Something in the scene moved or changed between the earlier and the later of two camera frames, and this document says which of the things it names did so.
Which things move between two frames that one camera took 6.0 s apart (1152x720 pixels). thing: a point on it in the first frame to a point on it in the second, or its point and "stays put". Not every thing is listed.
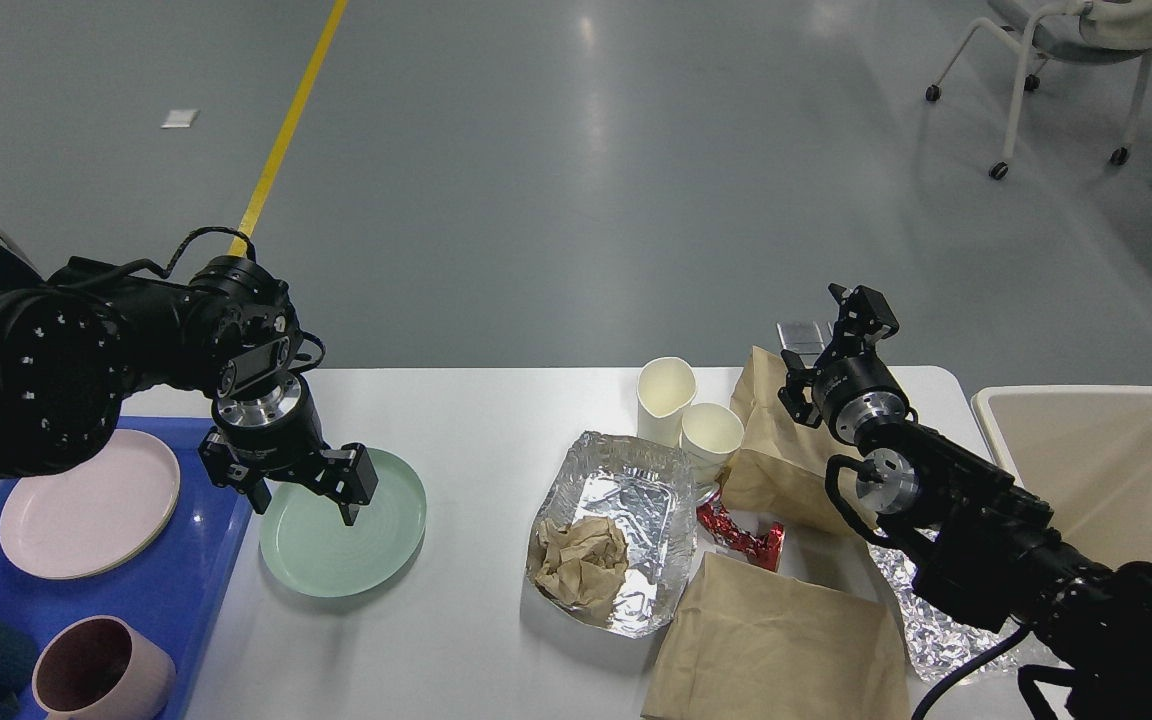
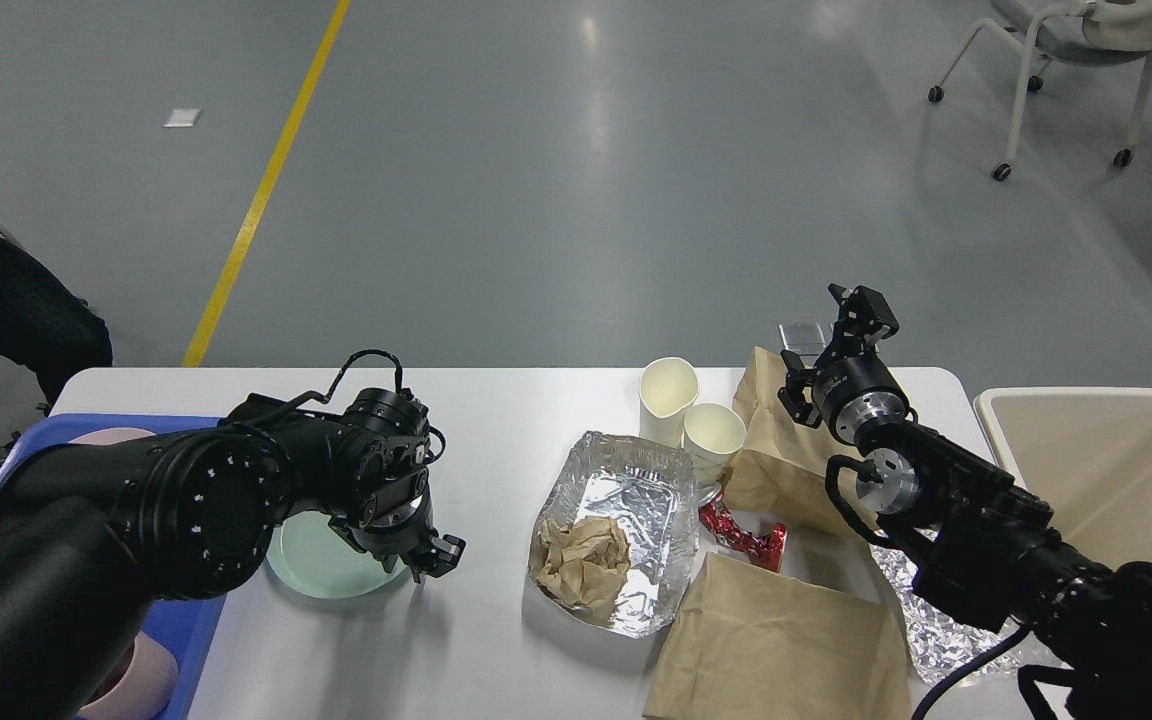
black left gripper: x=275 y=432 to x=405 y=531
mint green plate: x=308 y=546 stays put
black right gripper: x=852 y=390 stays put
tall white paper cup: x=667 y=385 stays put
